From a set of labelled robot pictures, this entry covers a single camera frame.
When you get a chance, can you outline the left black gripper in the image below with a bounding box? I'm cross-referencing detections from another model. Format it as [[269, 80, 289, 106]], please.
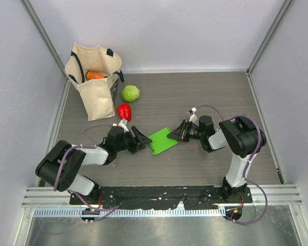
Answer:
[[115, 126, 151, 154]]

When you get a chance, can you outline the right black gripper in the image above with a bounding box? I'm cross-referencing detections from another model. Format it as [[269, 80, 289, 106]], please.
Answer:
[[168, 119, 205, 142]]

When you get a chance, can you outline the green paper box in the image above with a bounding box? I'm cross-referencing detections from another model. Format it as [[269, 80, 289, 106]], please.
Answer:
[[148, 127, 178, 156]]

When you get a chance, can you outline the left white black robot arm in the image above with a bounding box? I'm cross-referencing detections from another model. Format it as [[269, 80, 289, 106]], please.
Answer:
[[35, 125, 152, 204]]

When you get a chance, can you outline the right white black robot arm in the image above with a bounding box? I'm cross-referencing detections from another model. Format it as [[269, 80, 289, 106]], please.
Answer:
[[167, 115, 266, 202]]

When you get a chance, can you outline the red bell pepper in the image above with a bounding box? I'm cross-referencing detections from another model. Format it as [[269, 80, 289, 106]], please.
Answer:
[[117, 104, 132, 121]]

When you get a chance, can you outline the green cabbage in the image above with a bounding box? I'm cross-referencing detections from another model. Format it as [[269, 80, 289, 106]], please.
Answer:
[[121, 85, 140, 103]]

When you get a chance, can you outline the beige canvas tote bag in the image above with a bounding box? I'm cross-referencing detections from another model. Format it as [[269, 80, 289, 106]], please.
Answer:
[[65, 44, 124, 121]]

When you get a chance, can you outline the orange carrot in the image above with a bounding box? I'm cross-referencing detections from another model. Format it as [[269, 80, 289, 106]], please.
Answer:
[[86, 71, 107, 80]]

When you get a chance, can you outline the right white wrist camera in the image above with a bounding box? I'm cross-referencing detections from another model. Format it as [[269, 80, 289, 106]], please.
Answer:
[[187, 107, 198, 123]]

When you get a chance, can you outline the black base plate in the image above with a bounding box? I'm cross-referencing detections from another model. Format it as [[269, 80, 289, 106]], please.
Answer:
[[69, 185, 253, 210]]

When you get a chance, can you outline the white slotted cable duct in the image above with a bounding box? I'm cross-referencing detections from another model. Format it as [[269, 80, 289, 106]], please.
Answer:
[[33, 207, 225, 218]]

